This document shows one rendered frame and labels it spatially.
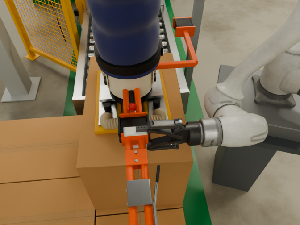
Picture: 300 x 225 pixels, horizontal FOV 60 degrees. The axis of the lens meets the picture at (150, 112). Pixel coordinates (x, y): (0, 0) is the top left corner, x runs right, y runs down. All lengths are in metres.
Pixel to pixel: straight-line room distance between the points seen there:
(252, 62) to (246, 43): 2.32
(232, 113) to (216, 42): 2.30
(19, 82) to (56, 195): 1.41
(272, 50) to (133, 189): 0.54
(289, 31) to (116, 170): 0.67
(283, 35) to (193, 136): 0.36
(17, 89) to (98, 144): 1.74
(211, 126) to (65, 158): 0.87
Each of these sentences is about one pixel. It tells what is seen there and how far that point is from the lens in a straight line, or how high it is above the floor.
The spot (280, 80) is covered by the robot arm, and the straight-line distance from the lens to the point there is 1.23.
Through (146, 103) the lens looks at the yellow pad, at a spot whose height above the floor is 0.96.
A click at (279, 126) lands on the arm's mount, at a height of 0.83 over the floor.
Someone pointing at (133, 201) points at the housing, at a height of 1.09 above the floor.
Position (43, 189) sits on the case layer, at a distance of 1.39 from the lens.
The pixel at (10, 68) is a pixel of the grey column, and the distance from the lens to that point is 2.45.
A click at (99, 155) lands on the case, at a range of 0.93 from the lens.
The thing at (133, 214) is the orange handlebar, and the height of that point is 1.08.
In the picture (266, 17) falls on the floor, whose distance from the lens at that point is 3.74.
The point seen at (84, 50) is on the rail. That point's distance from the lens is 1.96.
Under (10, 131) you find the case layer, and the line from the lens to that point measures 1.66.
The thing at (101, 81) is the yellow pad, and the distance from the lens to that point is 1.13.
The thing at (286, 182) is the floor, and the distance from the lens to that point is 2.14.
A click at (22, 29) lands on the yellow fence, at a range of 2.88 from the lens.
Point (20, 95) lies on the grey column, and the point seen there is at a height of 0.01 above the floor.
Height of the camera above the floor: 1.73
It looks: 50 degrees down
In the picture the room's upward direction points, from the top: straight up
